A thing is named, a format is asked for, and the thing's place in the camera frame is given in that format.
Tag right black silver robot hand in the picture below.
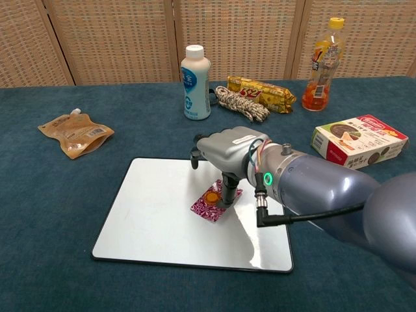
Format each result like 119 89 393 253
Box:
189 125 271 209

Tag small orange round disc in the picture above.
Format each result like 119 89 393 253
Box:
203 190 222 207

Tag pink patterned packet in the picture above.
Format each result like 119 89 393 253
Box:
189 180 244 226

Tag yellow biscuit packet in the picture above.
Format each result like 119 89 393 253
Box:
226 75 298 115

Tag white milk bottle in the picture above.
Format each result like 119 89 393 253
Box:
180 44 212 122

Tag white rectangular board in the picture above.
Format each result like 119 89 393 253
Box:
90 157 294 274

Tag orange drink bottle yellow cap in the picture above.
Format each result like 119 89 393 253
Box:
301 17 346 112

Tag red white cake box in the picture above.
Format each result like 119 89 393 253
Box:
309 114 410 171

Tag woven bamboo folding screen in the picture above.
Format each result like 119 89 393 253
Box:
0 0 416 88

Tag brown spout pouch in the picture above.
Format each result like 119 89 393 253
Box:
37 108 116 161

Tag blue felt table cover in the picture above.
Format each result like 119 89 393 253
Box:
0 75 416 312

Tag beige braided rope bundle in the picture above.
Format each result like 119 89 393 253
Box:
214 85 271 124

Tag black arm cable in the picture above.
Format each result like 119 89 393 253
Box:
255 172 365 229

